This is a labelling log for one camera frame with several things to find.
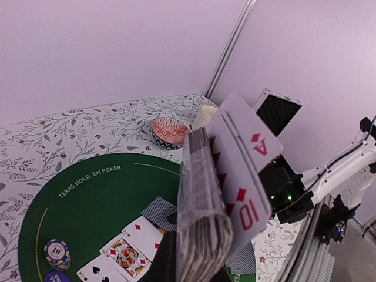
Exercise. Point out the red pip face-up card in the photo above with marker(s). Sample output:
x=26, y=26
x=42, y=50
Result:
x=143, y=234

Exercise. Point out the blue patterned dealt card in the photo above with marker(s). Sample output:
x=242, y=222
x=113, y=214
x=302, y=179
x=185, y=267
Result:
x=243, y=261

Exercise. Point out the blue round blind button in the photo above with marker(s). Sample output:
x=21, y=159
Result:
x=56, y=276

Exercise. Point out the aluminium front rail frame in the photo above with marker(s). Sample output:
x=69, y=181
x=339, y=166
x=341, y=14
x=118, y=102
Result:
x=309, y=258

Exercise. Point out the blue face-down board card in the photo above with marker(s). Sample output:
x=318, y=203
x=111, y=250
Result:
x=162, y=213

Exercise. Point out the red patterned small bowl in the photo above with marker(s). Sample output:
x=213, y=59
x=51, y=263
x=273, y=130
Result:
x=168, y=133

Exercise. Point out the white chip stack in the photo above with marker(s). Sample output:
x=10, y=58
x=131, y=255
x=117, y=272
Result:
x=57, y=254

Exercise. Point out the cream ceramic mug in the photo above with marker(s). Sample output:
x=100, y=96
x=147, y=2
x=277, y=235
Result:
x=204, y=116

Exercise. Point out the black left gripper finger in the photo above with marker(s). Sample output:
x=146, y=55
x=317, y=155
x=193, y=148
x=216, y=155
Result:
x=163, y=267

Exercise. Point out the round green poker mat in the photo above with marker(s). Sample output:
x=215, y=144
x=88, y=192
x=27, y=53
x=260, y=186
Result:
x=90, y=203

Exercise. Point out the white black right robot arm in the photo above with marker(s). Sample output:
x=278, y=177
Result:
x=293, y=195

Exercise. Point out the king face card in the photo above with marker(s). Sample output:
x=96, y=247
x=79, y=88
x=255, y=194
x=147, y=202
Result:
x=126, y=258

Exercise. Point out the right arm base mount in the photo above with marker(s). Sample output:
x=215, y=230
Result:
x=333, y=220

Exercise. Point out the three of spades card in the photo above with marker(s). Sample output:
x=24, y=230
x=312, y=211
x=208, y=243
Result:
x=99, y=270

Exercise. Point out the aluminium poker chip case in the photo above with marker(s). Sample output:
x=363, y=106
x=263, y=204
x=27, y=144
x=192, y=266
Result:
x=276, y=110

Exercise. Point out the right aluminium frame post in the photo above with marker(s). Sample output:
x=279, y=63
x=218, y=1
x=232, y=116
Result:
x=228, y=50

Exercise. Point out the floral white tablecloth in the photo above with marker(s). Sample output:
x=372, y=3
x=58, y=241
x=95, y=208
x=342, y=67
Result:
x=36, y=150

